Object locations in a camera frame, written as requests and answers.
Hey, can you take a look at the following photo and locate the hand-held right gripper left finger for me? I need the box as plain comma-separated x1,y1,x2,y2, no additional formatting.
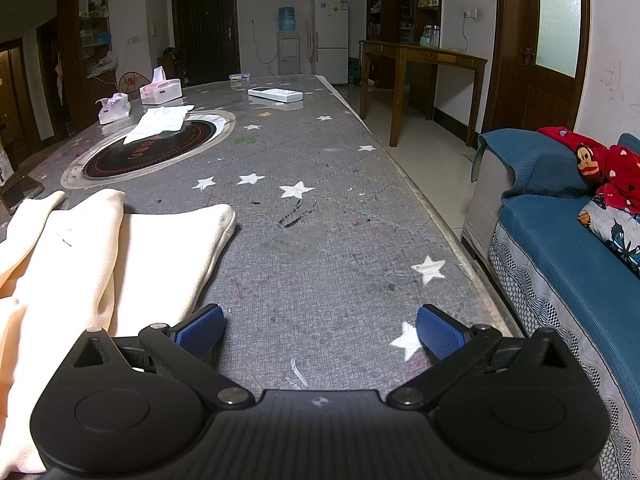
72,304,256,408

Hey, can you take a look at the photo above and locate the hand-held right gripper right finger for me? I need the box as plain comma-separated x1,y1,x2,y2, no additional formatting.
387,304,571,408

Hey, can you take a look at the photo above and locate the cream garment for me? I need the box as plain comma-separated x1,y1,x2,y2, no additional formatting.
0,189,237,476

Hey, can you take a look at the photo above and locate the pile of red blue clothes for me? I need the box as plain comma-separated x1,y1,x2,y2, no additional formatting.
462,127,640,480

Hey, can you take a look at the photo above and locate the grey star-print tablecloth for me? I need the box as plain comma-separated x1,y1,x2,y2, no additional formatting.
0,74,526,397

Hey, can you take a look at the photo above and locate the round black cooktop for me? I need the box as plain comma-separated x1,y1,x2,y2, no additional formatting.
60,109,237,191

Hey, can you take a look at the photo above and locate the butterfly-print pillow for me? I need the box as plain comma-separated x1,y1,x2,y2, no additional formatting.
577,195,640,278

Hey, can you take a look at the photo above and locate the white cloth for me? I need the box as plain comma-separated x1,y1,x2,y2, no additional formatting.
123,105,196,145

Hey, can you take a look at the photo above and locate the white tissue pack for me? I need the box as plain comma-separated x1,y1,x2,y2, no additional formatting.
96,92,132,125

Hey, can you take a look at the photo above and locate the red printed blanket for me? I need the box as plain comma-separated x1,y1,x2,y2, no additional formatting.
537,126,640,213

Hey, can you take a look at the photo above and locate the pink tissue box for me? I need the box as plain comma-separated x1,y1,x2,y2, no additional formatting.
140,66,183,106

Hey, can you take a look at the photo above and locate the white flat box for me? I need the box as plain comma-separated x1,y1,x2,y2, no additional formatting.
248,87,304,103

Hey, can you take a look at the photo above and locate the round pink fan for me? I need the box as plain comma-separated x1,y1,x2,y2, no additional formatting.
117,71,152,95

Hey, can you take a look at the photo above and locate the wooden door with frosted glass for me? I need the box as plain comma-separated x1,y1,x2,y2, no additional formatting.
482,0,593,148

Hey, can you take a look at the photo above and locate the wooden side table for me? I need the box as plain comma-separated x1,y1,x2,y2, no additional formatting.
359,40,488,148

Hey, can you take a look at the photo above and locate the white water dispenser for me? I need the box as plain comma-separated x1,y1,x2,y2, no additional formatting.
276,30,302,77

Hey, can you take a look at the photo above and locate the dark entrance door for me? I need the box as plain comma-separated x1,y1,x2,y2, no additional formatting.
171,0,241,86

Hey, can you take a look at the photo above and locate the white refrigerator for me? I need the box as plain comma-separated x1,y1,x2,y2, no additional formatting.
310,0,350,86

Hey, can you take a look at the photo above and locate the dark wooden bookshelf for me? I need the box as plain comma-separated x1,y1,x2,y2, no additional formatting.
366,0,443,91

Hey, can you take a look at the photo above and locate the dark wall shelf unit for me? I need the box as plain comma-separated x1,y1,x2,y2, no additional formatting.
57,0,118,131

